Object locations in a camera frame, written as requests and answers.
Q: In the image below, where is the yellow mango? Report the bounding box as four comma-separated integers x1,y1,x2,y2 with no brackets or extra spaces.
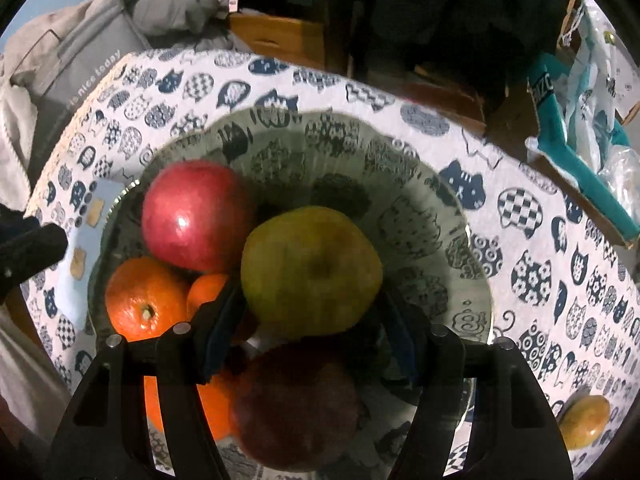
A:
559,396,611,451

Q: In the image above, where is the small mandarin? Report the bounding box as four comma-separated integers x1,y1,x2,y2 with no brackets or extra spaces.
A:
186,274,229,320
143,368,237,442

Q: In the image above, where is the large orange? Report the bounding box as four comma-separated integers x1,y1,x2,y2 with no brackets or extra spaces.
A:
104,257,193,341

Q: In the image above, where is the dark red apple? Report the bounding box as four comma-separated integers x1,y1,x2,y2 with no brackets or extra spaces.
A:
229,342,360,472

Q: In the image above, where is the yellow green apple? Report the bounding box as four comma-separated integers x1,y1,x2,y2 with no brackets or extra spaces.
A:
241,206,383,339

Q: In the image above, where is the white sticker card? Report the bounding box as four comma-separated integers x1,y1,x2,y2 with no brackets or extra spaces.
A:
55,179,125,328

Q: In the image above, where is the cat pattern tablecloth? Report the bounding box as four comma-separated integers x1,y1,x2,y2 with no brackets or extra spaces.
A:
22,48,639,477

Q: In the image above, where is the grey storage bag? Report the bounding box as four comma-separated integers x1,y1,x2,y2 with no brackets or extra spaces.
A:
10,0,148,184

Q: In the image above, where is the green glass bowl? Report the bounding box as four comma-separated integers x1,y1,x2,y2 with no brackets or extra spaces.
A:
86,106,494,474

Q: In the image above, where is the grey clothes pile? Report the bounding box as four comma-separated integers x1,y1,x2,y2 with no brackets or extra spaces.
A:
1,0,248,211

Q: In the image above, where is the teal cardboard box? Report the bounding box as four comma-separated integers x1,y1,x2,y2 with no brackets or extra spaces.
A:
527,53,639,246

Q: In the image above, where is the white printed rice bag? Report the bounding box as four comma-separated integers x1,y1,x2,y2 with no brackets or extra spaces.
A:
562,0,639,172

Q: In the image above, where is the black hanging coat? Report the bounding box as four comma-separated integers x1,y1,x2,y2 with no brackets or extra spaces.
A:
239,0,567,101

